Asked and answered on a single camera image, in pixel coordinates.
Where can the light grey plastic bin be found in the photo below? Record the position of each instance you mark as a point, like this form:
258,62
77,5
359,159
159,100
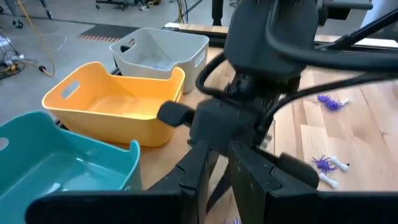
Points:
186,46

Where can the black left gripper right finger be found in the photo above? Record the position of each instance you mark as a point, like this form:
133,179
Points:
258,193

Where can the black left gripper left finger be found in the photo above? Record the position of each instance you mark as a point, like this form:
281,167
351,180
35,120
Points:
186,199

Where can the black mat orange striped edge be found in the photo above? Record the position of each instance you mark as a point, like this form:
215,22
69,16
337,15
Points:
105,32

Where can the purple plastic spider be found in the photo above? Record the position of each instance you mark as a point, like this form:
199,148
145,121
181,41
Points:
329,103
157,66
323,163

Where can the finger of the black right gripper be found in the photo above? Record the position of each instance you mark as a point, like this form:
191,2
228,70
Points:
222,189

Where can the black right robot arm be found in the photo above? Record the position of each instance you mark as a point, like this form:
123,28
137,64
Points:
258,37

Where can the black aluminium table frame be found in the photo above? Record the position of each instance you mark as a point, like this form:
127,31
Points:
214,39

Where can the orange plastic bin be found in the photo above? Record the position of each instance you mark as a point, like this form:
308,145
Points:
109,124

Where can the teal plastic bin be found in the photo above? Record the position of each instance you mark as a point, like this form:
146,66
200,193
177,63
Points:
46,149

